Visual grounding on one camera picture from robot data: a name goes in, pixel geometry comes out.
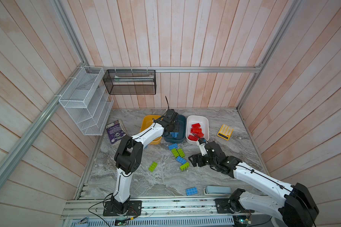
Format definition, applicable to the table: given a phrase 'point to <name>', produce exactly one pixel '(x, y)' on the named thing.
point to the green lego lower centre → (184, 166)
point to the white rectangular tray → (203, 121)
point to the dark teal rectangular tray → (182, 134)
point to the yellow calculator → (225, 132)
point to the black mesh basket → (130, 82)
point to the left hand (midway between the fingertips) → (175, 128)
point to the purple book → (115, 131)
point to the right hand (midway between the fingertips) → (194, 155)
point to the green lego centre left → (175, 152)
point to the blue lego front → (192, 191)
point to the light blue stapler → (217, 190)
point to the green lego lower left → (153, 166)
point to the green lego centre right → (181, 152)
